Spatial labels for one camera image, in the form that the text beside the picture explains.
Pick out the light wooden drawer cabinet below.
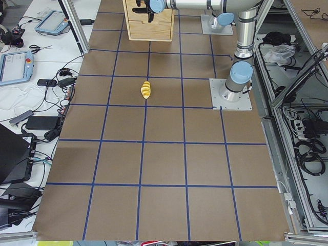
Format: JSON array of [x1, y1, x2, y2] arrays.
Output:
[[122, 0, 175, 42]]

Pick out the grey usb hub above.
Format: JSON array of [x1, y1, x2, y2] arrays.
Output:
[[9, 110, 34, 126]]

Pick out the yellow toy bread roll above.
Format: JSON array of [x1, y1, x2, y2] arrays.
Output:
[[140, 81, 151, 99]]

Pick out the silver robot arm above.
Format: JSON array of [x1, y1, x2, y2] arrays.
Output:
[[132, 0, 262, 59], [208, 11, 234, 30]]

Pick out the black power adapter brick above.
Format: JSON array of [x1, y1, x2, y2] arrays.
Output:
[[26, 116, 58, 130]]

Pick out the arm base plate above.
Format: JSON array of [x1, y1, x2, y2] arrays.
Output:
[[209, 78, 252, 111], [201, 13, 234, 35]]

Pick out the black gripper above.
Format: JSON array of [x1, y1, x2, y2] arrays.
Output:
[[137, 0, 150, 7]]

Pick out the near blue teach pendant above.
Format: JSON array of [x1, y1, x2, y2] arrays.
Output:
[[1, 51, 34, 86]]

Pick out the black scissors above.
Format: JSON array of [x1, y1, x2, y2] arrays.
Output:
[[29, 45, 53, 54]]

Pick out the blue teach pendant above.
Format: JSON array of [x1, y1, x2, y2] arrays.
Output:
[[34, 10, 69, 36], [1, 51, 34, 86]]

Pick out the black laptop computer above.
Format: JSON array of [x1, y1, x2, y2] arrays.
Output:
[[1, 125, 36, 185]]

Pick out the crumpled white cloth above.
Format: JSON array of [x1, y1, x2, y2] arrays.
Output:
[[263, 45, 296, 66]]

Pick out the far blue teach pendant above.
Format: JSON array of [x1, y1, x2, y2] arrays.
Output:
[[34, 10, 69, 36]]

